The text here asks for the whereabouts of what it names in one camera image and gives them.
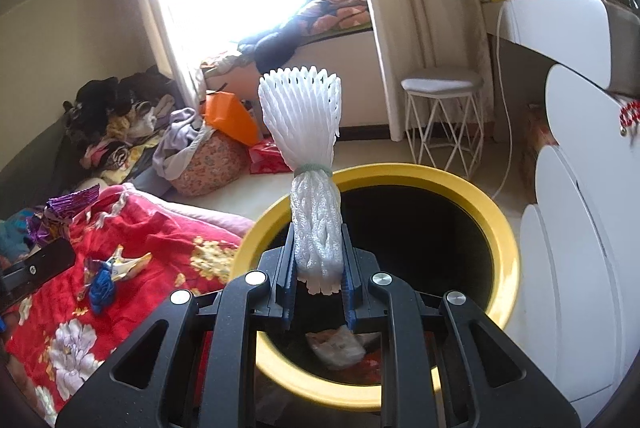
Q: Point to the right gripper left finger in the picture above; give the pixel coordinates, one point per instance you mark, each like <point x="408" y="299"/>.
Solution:
<point x="285" y="281"/>

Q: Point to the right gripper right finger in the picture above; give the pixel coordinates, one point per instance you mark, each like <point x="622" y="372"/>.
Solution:
<point x="352" y="283"/>

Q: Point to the white plastic bag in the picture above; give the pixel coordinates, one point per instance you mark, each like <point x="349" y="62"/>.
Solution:
<point x="340" y="349"/>

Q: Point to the white foam net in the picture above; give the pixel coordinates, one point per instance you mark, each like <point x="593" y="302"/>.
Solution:
<point x="302" y="109"/>

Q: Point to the yellow rim trash bin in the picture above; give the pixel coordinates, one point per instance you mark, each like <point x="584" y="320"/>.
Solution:
<point x="434" y="230"/>

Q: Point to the red floral quilt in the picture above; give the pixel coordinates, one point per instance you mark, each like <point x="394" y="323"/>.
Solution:
<point x="132" y="250"/>

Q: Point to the red bag on floor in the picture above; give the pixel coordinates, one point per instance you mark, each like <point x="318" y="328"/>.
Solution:
<point x="266" y="158"/>

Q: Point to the floral laundry basket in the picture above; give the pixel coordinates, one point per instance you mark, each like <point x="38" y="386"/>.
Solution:
<point x="216" y="162"/>

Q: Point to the pile of clothes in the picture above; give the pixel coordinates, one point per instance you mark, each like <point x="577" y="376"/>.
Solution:
<point x="119" y="128"/>

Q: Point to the orange paper bag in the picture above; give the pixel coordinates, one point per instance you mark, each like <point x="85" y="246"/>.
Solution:
<point x="225" y="112"/>

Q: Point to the cream curtain left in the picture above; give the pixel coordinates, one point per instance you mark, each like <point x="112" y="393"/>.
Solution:
<point x="165" y="59"/>

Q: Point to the cream curtain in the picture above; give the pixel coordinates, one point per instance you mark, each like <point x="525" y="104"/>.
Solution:
<point x="425" y="13"/>
<point x="165" y="59"/>

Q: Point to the clothes on window sill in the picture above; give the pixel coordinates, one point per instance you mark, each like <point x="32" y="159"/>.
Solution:
<point x="315" y="21"/>

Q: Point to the cream curtain right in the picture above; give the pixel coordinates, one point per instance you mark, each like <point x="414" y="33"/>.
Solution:
<point x="425" y="13"/>

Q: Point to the white dresser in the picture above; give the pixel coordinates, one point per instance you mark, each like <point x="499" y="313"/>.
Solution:
<point x="577" y="315"/>

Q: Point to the white wire stool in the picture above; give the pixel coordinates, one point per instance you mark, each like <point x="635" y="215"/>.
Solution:
<point x="444" y="120"/>

